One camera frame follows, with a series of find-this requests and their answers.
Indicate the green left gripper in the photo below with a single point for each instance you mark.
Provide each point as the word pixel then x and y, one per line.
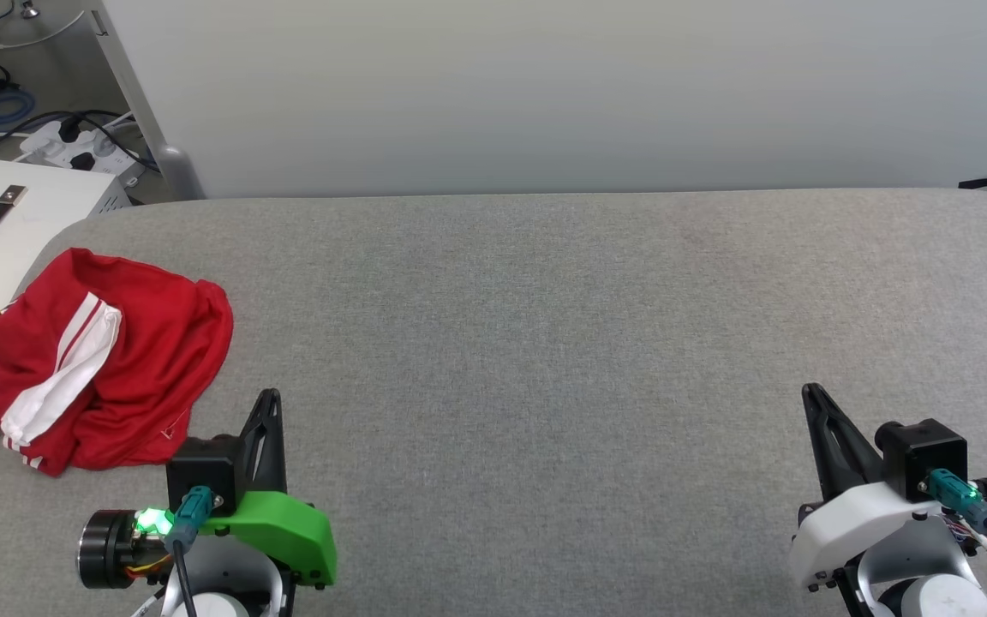
pixel 288 533

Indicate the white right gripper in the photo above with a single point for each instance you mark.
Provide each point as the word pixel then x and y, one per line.
pixel 853 527

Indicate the red white basketball jersey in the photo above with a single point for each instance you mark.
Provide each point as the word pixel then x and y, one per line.
pixel 151 360

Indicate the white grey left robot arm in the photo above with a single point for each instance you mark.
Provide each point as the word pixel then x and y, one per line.
pixel 219 591

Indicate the white power supply box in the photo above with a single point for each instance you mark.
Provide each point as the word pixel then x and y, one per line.
pixel 39 214

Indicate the white power strip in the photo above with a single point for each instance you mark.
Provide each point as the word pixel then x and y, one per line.
pixel 61 146

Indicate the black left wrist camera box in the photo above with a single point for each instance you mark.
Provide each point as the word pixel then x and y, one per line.
pixel 202 471

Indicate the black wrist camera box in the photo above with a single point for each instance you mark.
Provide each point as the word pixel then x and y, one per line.
pixel 922 450
pixel 202 471

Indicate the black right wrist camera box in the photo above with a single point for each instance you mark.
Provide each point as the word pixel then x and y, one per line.
pixel 922 450

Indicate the grey partition post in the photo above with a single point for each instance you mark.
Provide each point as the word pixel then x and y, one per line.
pixel 159 154

